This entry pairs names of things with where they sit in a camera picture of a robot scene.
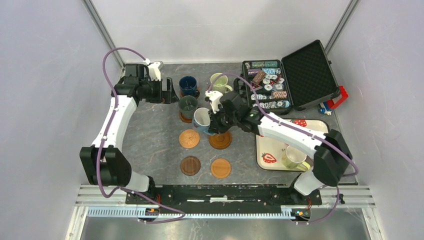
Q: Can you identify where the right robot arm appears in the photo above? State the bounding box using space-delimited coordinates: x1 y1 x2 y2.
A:
205 90 354 204

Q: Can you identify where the black poker chip case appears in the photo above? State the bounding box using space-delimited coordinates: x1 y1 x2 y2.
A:
233 39 341 115

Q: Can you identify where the light cork coaster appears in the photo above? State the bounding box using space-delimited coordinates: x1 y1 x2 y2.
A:
178 129 200 149

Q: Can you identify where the white serving tray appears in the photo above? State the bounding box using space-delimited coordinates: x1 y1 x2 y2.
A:
255 118 330 172

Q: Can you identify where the orange coaster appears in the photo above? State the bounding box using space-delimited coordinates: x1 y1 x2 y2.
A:
210 158 232 179

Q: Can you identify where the wooden coaster one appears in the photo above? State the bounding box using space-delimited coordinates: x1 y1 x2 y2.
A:
179 90 200 99

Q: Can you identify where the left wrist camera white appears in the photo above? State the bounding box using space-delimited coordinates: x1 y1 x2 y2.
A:
148 61 164 82

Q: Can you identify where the dark walnut coaster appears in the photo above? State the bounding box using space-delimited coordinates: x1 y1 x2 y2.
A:
180 156 201 176

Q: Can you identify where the grey green mug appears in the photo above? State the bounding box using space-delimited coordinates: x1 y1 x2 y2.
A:
178 95 198 120

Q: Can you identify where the red plastic block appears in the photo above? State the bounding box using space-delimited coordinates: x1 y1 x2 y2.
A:
326 85 349 110

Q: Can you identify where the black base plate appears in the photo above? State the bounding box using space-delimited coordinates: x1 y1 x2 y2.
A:
125 184 323 215

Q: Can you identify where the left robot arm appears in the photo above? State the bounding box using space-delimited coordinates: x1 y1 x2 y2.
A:
79 61 179 204

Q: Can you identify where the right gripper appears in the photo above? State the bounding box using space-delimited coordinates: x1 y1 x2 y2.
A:
207 104 239 135

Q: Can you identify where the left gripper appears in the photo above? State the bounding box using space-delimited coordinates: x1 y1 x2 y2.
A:
139 77 179 104

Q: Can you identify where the aluminium frame rail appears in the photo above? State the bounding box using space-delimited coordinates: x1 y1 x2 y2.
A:
75 185 376 220

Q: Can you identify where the wooden coaster four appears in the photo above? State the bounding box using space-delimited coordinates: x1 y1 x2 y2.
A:
208 131 232 150

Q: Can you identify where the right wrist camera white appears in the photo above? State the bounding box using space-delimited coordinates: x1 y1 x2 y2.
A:
205 90 223 114

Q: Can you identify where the wooden coaster five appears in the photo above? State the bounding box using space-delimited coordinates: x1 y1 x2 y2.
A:
179 111 194 124

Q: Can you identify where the dark blue mug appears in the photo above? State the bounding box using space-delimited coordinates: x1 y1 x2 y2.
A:
178 76 198 97

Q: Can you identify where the light blue mug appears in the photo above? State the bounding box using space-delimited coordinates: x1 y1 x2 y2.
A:
192 107 215 136

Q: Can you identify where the light green mug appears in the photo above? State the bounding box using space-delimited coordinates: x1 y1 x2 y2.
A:
210 72 233 95

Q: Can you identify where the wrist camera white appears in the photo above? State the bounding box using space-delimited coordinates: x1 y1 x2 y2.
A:
148 61 164 82
205 90 223 114

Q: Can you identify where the yellow green mug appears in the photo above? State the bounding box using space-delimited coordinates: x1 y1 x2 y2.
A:
281 146 311 172

